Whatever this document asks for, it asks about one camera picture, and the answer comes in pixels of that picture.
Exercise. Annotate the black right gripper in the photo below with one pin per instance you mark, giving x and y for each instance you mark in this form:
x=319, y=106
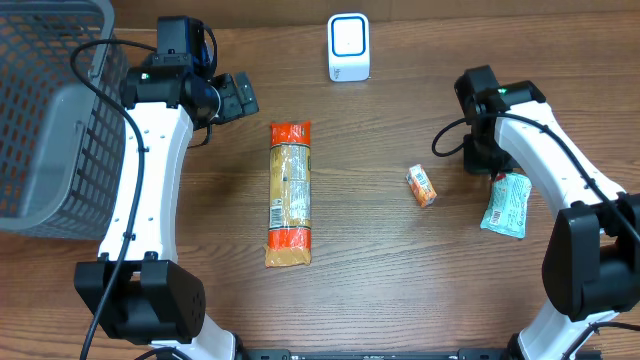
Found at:
x=480, y=163

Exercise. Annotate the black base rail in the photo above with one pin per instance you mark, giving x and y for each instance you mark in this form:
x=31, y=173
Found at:
x=461, y=354

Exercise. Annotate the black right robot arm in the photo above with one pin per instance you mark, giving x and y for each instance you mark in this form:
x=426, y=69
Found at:
x=590, y=271

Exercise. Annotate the orange tissue packet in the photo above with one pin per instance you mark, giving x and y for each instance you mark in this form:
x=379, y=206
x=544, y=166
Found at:
x=420, y=185

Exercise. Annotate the grey plastic mesh basket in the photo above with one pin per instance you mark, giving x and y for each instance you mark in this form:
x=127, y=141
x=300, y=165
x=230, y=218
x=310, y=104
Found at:
x=62, y=147

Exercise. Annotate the teal snack pouch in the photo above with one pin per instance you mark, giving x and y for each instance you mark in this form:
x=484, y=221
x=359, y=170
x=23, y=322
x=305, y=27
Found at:
x=506, y=213

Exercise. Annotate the red snack package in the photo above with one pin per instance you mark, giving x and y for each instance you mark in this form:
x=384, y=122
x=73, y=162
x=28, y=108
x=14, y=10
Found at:
x=289, y=228

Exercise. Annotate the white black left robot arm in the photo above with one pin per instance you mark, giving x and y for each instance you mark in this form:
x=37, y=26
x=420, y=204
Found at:
x=135, y=288

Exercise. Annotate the white barcode scanner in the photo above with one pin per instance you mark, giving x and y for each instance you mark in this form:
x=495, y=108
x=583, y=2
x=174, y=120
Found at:
x=348, y=42

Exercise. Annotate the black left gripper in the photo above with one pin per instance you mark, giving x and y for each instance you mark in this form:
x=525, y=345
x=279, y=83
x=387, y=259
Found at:
x=239, y=95

